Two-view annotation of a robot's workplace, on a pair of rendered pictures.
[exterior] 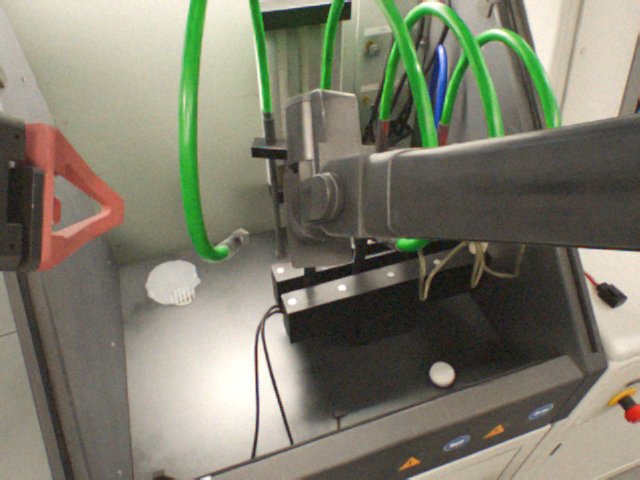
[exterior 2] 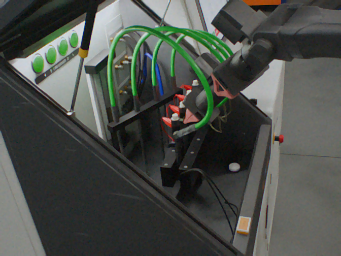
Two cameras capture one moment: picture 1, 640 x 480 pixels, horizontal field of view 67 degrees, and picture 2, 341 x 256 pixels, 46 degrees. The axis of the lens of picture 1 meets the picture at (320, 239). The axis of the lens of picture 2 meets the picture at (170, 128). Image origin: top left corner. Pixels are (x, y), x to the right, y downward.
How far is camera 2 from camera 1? 86 cm
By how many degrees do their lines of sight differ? 41
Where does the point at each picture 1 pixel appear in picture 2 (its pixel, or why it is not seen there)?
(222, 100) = (83, 117)
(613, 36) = (198, 25)
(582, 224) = not seen: hidden behind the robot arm
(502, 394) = (263, 142)
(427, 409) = (255, 159)
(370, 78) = (119, 82)
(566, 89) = (198, 45)
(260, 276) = not seen: hidden behind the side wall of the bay
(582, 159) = not seen: hidden behind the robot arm
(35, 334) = (169, 197)
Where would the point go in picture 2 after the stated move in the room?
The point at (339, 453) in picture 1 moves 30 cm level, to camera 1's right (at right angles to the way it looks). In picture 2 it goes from (254, 185) to (294, 136)
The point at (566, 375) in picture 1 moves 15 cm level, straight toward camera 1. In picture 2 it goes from (268, 127) to (283, 150)
